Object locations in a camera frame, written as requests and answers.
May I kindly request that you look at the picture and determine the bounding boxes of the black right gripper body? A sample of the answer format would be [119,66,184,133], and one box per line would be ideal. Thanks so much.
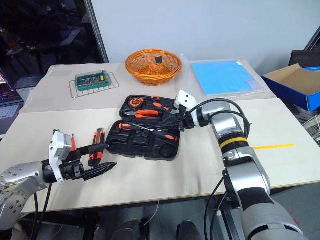
[178,105,199,131]

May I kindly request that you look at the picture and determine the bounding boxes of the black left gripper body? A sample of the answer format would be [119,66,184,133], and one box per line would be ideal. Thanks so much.
[59,154,86,182]

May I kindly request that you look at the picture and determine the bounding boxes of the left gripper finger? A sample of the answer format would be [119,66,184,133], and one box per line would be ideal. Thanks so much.
[74,143,111,157]
[83,161,119,182]

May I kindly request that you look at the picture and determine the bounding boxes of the orange black utility knife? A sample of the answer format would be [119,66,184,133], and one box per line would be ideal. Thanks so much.
[87,127,106,168]

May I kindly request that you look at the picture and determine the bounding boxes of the black plastic tool case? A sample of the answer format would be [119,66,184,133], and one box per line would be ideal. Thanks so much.
[105,94,182,162]

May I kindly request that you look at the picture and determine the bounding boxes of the orange black tape measure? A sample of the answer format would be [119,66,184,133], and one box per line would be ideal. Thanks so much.
[128,97,144,109]

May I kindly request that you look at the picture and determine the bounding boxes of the orange wicker basket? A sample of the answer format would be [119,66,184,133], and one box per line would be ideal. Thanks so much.
[124,48,184,87]

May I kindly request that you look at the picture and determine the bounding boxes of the blue sheet in plastic sleeve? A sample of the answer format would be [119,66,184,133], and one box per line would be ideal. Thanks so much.
[190,58,275,98]

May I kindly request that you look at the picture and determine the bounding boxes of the green screwdriver bit box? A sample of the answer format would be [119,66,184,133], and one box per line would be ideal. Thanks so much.
[75,70,111,92]

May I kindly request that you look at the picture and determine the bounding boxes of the dark rounded shape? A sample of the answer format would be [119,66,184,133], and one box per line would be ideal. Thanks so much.
[116,218,152,240]
[176,219,202,240]

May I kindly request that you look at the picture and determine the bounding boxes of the dark laptop keyboard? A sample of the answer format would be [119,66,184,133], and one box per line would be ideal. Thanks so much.
[0,66,26,137]

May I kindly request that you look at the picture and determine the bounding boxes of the yellow strip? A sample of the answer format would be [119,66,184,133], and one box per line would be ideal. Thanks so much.
[252,143,296,151]

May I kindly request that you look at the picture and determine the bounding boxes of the blue cardboard box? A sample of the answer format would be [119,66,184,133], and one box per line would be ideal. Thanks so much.
[261,63,320,113]

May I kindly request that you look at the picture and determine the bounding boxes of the black office chair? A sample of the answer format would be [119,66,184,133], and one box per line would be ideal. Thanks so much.
[289,49,320,69]

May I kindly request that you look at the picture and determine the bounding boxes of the black orange handled screwdriver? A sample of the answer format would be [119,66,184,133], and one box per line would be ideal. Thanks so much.
[153,129,175,141]

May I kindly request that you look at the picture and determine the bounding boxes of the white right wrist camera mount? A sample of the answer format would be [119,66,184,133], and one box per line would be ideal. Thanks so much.
[173,89,199,111]

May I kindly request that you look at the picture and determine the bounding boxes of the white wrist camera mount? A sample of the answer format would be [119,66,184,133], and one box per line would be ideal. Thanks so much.
[173,89,199,111]
[48,129,76,186]

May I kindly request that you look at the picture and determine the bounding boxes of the orange handled pliers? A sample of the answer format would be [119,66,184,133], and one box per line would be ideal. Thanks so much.
[124,109,160,119]

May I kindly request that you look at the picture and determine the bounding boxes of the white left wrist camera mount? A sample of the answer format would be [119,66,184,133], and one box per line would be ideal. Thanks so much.
[48,129,76,186]

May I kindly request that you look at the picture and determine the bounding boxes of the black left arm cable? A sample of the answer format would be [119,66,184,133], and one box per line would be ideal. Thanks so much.
[33,183,53,222]

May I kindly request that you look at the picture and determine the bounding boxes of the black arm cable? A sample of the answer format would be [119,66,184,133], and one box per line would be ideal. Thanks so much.
[178,98,252,141]
[33,183,53,222]

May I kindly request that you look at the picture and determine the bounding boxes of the orange handled long screwdriver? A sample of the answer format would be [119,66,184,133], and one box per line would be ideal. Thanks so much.
[117,122,157,133]

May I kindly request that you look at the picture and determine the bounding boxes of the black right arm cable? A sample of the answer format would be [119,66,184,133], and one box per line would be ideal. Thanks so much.
[178,98,252,141]

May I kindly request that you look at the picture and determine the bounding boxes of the metal wire rack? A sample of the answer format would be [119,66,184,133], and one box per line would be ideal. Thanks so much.
[68,71,121,100]

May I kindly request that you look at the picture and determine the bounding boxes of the thin white cable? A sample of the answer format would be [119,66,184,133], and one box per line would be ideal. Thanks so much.
[144,199,161,227]

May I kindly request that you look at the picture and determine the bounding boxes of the grey window frame post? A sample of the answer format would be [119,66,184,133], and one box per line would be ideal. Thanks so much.
[83,0,110,64]

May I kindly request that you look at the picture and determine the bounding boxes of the white wire basket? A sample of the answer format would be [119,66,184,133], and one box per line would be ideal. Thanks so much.
[301,114,320,147]

